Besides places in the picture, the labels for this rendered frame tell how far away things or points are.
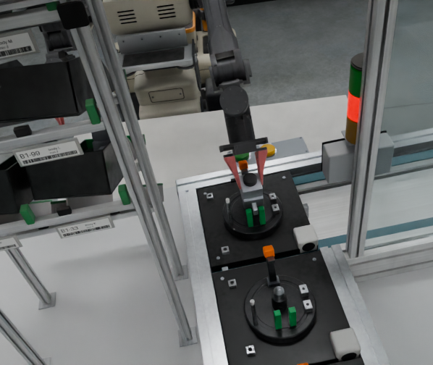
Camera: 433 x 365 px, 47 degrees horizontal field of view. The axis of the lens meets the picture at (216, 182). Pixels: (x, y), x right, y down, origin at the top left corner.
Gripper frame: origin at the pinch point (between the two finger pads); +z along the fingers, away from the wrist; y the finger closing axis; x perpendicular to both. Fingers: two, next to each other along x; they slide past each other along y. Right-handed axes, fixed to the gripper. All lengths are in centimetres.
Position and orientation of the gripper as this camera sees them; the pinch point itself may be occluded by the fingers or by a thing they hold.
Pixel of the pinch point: (250, 183)
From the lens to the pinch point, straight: 108.7
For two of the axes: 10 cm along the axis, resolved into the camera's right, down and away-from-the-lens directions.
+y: 9.8, -1.9, 0.2
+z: 1.9, 9.8, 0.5
